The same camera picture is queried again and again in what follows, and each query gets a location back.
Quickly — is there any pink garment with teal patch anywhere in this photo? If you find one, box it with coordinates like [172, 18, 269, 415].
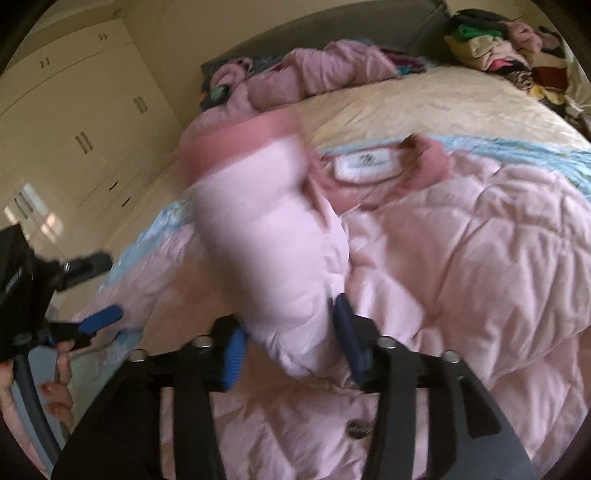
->
[202, 56, 257, 110]

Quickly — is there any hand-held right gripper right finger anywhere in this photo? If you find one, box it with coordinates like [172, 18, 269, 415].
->
[328, 295, 541, 480]

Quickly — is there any grey headboard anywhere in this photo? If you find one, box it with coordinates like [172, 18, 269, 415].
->
[201, 0, 451, 79]

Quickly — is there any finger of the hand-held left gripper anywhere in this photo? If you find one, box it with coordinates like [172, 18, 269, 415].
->
[55, 251, 114, 292]
[46, 304, 125, 348]

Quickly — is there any cream wardrobe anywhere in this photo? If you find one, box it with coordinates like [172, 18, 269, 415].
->
[0, 18, 185, 210]

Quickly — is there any pink quilted jacket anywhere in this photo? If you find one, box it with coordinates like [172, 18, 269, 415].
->
[69, 113, 591, 480]

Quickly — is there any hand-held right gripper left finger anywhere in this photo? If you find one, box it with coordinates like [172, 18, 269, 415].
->
[51, 318, 252, 480]

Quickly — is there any pile of folded clothes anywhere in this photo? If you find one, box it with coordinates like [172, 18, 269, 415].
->
[444, 8, 583, 108]

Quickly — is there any crumpled lilac puffer jacket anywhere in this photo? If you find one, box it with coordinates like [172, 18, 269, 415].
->
[226, 39, 400, 114]

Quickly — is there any bed with cream bedspread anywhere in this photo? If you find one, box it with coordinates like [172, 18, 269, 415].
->
[180, 65, 591, 153]

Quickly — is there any multicoloured cloth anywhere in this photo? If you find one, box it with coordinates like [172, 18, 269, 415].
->
[394, 54, 431, 78]

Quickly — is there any light blue printed blanket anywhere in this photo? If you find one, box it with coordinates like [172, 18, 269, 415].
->
[92, 134, 591, 384]

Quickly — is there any person's left hand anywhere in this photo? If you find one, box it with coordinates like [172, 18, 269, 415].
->
[0, 340, 75, 462]

